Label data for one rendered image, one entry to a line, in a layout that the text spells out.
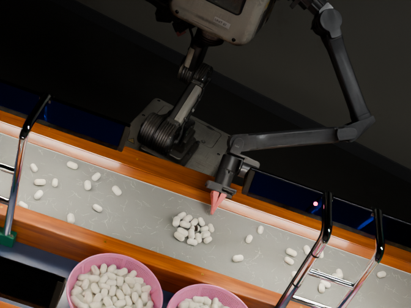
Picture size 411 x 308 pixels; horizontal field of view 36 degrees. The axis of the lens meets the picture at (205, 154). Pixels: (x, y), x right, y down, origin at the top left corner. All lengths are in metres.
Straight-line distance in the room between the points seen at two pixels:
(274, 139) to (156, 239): 0.52
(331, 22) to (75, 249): 1.10
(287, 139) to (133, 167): 0.53
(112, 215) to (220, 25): 0.75
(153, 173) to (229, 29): 0.56
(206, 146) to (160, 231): 0.89
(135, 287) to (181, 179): 0.48
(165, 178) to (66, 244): 0.44
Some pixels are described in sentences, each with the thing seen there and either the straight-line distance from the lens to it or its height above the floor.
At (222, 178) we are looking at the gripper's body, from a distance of 2.11.
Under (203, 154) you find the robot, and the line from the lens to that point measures 2.79.
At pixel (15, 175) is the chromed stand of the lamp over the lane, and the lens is 1.76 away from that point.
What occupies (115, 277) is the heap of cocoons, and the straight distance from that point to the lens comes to 1.87.
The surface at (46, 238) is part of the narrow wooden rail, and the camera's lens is 1.93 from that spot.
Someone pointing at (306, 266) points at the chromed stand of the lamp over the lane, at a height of 0.99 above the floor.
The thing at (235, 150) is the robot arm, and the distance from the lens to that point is 2.11.
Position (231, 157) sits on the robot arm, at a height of 0.90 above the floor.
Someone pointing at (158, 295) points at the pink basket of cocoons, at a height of 0.76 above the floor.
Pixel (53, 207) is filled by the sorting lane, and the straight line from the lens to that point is 2.00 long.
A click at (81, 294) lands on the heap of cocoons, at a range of 1.83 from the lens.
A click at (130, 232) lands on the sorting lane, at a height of 0.74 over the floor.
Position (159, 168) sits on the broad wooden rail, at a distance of 2.19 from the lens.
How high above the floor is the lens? 2.19
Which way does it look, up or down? 38 degrees down
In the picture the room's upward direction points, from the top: 22 degrees clockwise
